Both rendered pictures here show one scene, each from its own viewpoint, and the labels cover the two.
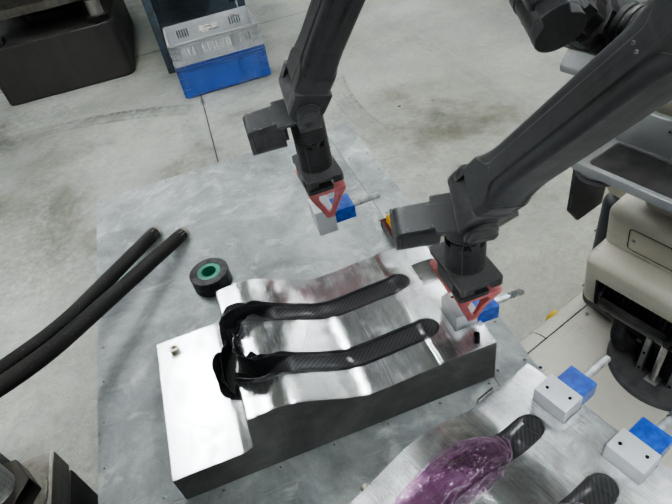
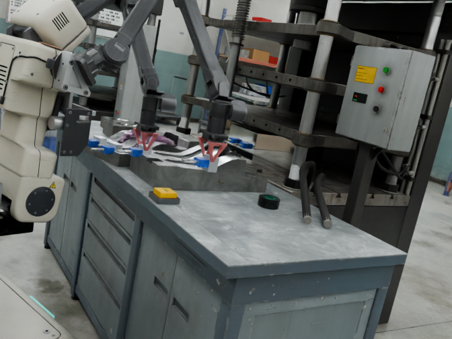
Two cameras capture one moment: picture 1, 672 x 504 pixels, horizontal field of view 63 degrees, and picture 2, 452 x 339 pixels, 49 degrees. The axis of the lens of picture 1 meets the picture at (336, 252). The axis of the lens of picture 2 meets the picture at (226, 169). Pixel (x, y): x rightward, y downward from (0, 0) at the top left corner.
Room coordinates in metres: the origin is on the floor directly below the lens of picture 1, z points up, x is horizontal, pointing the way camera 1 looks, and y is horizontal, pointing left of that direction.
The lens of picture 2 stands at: (2.41, -0.61, 1.28)
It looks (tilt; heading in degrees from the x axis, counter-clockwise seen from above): 12 degrees down; 157
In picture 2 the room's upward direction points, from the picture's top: 11 degrees clockwise
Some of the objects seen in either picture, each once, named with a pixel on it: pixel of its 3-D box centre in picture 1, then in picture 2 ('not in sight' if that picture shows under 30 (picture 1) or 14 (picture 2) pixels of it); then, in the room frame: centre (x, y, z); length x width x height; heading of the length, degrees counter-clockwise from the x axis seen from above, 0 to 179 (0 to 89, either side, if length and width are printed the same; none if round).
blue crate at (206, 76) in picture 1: (220, 61); not in sight; (3.76, 0.50, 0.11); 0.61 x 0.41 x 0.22; 99
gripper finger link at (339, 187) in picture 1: (324, 192); (209, 146); (0.79, 0.00, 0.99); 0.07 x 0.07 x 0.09; 11
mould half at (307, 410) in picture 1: (314, 345); (200, 165); (0.56, 0.07, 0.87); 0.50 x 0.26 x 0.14; 101
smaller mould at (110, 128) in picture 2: not in sight; (126, 130); (-0.23, -0.11, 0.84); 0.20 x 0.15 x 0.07; 101
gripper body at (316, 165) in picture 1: (314, 154); (214, 127); (0.81, 0.00, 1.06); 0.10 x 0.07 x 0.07; 11
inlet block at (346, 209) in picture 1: (346, 206); (198, 161); (0.81, -0.04, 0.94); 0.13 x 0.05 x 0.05; 100
